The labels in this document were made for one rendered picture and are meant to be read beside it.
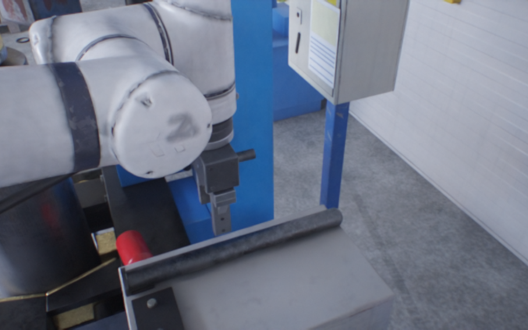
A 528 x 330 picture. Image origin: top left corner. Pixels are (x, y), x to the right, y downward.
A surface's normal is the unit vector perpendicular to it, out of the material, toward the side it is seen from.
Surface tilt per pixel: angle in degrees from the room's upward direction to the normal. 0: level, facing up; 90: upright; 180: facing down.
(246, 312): 0
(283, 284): 0
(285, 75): 90
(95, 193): 0
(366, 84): 90
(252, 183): 90
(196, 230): 90
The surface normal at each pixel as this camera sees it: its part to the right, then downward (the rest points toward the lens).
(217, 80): 0.58, 0.48
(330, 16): -0.92, 0.25
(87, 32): -0.26, -0.64
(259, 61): 0.39, 0.55
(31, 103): 0.46, -0.25
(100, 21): 0.04, -0.82
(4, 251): 0.04, 0.60
